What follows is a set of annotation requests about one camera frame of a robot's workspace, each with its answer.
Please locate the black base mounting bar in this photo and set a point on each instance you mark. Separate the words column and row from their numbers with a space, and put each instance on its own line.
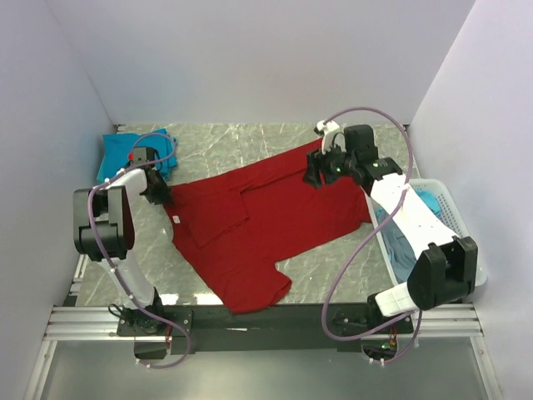
column 214, row 328

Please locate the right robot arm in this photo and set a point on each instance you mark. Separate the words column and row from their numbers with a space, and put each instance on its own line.
column 446, row 264

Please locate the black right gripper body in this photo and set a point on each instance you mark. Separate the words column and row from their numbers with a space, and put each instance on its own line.
column 336, row 164

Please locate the grey blue t shirt in basket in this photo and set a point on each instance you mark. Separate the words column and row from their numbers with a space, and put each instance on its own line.
column 400, row 252

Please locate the folded blue t shirt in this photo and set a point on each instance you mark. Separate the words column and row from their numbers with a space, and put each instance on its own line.
column 121, row 150

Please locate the teal t shirt in basket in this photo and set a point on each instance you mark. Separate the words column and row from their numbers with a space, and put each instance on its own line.
column 430, row 201

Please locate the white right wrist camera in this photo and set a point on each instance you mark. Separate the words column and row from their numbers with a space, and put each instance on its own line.
column 331, row 135

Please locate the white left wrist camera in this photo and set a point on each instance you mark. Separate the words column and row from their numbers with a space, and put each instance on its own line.
column 140, row 155

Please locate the folded teal t shirt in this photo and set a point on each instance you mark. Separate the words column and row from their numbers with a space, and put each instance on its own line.
column 104, row 175

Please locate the aluminium frame rail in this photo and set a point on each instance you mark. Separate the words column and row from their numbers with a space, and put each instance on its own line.
column 97, row 324

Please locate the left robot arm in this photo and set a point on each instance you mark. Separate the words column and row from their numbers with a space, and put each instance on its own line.
column 103, row 230

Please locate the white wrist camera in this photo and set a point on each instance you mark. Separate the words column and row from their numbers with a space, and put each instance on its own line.
column 331, row 135
column 140, row 155

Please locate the red t shirt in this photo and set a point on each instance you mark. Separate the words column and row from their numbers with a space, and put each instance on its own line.
column 235, row 227

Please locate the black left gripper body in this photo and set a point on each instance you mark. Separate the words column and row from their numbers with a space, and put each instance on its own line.
column 157, row 192

